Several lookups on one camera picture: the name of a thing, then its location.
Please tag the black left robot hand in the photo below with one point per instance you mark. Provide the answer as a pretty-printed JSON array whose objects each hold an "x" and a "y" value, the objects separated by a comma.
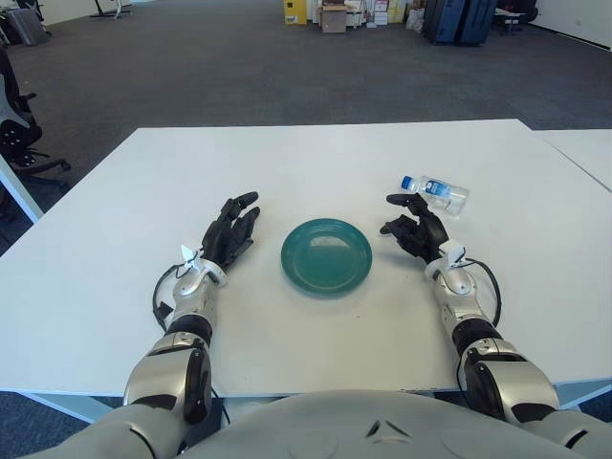
[{"x": 225, "y": 239}]

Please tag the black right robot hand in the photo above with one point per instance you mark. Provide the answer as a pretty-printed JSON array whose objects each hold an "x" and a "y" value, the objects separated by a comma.
[{"x": 423, "y": 229}]

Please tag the clear bottle with blue cap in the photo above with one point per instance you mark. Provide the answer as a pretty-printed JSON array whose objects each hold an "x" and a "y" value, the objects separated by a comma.
[{"x": 447, "y": 191}]

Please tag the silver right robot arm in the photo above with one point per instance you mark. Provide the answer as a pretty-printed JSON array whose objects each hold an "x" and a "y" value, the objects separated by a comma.
[{"x": 507, "y": 378}]

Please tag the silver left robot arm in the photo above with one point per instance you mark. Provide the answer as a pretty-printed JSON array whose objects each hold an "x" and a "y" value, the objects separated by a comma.
[{"x": 162, "y": 373}]

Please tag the green round plate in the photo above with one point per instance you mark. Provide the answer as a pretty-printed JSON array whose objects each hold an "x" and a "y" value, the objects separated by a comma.
[{"x": 325, "y": 268}]

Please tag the white plastic bag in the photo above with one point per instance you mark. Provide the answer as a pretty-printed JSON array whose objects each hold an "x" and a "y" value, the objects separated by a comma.
[{"x": 415, "y": 20}]

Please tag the white table leg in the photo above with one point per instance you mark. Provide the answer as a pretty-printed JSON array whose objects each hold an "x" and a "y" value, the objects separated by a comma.
[{"x": 19, "y": 191}]

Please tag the dark navy hard case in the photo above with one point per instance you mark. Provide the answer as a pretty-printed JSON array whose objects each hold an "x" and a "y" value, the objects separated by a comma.
[{"x": 475, "y": 21}]

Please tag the grey robot torso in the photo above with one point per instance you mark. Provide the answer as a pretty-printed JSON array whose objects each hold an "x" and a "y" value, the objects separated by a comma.
[{"x": 334, "y": 430}]

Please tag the stack of white boxes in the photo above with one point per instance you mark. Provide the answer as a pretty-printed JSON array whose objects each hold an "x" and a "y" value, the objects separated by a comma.
[{"x": 378, "y": 12}]

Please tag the brown cardboard box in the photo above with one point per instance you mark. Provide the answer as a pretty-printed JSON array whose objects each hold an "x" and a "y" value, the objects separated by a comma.
[{"x": 333, "y": 20}]

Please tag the black swivel chair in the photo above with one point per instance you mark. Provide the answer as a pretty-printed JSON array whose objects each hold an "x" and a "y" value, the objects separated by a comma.
[{"x": 514, "y": 16}]

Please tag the black office chair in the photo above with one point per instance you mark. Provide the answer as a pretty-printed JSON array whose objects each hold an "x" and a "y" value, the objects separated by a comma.
[{"x": 14, "y": 134}]

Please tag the yellow box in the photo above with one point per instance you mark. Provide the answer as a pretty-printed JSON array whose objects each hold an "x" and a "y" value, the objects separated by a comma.
[{"x": 294, "y": 12}]

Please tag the white desk base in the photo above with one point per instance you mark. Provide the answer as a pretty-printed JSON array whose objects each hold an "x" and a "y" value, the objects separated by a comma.
[{"x": 115, "y": 7}]

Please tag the grey cabinet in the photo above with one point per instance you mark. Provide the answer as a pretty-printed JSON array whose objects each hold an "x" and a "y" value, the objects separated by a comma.
[{"x": 24, "y": 26}]

